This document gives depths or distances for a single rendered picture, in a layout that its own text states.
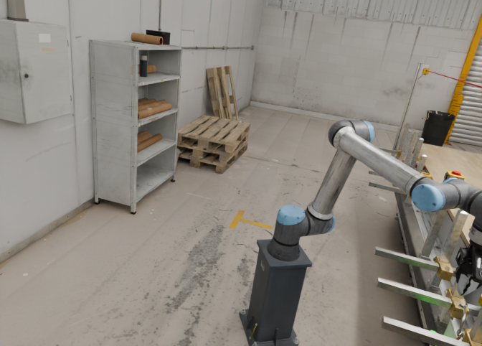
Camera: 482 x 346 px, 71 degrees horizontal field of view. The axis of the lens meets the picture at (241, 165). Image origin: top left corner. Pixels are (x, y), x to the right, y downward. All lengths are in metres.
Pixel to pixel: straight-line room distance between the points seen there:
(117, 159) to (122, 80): 0.73
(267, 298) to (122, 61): 2.16
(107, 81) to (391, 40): 7.06
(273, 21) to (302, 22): 0.70
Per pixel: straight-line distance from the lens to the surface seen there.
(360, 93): 9.02
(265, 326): 2.25
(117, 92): 3.17
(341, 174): 1.80
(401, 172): 1.34
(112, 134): 3.29
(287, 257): 1.98
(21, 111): 2.54
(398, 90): 9.10
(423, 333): 1.47
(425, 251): 2.20
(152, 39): 3.54
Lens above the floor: 1.75
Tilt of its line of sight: 21 degrees down
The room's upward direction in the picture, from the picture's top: 8 degrees clockwise
